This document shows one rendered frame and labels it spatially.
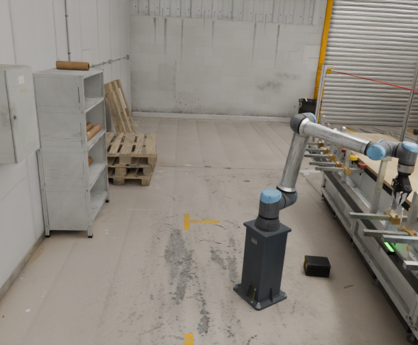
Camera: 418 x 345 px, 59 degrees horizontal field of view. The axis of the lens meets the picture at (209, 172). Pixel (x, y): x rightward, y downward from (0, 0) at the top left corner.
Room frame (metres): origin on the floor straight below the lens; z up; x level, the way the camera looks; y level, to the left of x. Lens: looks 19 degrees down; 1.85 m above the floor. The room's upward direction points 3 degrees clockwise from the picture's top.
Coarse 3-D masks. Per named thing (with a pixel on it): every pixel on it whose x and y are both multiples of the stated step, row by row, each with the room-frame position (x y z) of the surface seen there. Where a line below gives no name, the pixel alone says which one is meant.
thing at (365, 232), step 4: (364, 232) 1.97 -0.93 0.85; (368, 232) 1.96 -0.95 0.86; (372, 232) 1.96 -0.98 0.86; (376, 232) 1.96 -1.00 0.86; (380, 232) 1.96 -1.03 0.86; (384, 232) 1.97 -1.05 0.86; (388, 232) 1.97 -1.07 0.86; (392, 232) 1.97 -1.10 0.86; (396, 232) 1.97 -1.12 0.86; (400, 232) 1.98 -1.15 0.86; (404, 232) 1.98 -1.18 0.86; (372, 236) 1.96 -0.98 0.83; (376, 236) 1.96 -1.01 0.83; (380, 236) 1.96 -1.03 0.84
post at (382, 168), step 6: (384, 162) 2.50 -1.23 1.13; (384, 168) 2.50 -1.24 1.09; (378, 174) 2.53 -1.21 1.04; (384, 174) 2.50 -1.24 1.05; (378, 180) 2.51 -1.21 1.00; (378, 186) 2.50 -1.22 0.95; (378, 192) 2.50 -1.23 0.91; (378, 198) 2.50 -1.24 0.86; (372, 204) 2.52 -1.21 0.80; (372, 210) 2.50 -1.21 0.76
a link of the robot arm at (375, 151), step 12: (300, 120) 2.37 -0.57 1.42; (300, 132) 2.36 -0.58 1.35; (312, 132) 2.30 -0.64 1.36; (324, 132) 2.25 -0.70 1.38; (336, 132) 2.21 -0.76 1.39; (336, 144) 2.20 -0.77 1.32; (348, 144) 2.13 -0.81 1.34; (360, 144) 2.09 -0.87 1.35; (372, 144) 2.05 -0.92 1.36; (384, 144) 2.06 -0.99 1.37; (372, 156) 2.02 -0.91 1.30; (384, 156) 2.01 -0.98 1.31
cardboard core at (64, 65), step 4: (56, 64) 3.70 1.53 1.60; (60, 64) 3.70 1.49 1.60; (64, 64) 3.70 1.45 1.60; (68, 64) 3.71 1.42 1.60; (72, 64) 3.71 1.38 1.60; (76, 64) 3.71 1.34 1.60; (80, 64) 3.72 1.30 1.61; (84, 64) 3.72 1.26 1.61; (88, 64) 3.79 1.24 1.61; (60, 68) 3.71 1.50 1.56; (64, 68) 3.72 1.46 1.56; (68, 68) 3.72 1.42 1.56; (72, 68) 3.72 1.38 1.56; (76, 68) 3.72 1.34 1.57; (80, 68) 3.72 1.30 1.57; (84, 68) 3.72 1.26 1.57; (88, 68) 3.78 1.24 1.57
